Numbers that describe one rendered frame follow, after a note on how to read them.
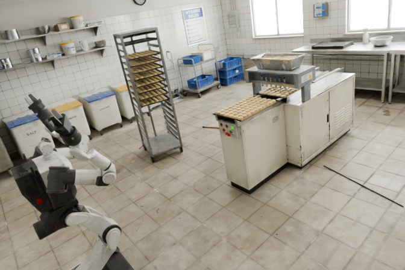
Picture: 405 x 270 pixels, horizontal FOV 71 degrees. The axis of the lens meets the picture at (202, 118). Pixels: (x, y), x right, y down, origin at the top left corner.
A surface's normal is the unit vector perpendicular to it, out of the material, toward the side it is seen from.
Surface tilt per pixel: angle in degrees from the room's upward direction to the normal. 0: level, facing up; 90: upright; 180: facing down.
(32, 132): 92
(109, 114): 92
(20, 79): 90
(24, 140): 90
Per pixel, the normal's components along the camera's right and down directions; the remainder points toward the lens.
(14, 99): 0.64, 0.18
